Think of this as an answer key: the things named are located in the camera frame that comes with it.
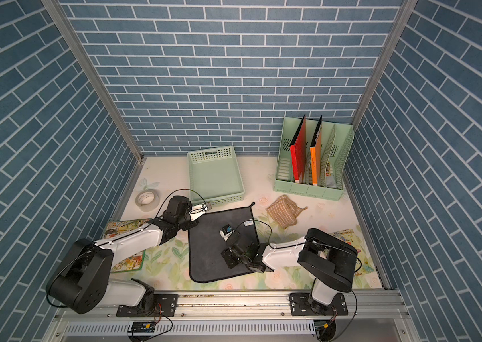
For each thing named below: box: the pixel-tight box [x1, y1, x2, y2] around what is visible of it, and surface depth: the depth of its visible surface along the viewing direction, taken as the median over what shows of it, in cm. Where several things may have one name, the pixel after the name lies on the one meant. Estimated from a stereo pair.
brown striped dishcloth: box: [265, 194, 309, 229], surface depth 98 cm
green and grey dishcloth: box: [188, 202, 260, 283], surface depth 89 cm
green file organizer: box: [273, 116, 355, 201], surface depth 106 cm
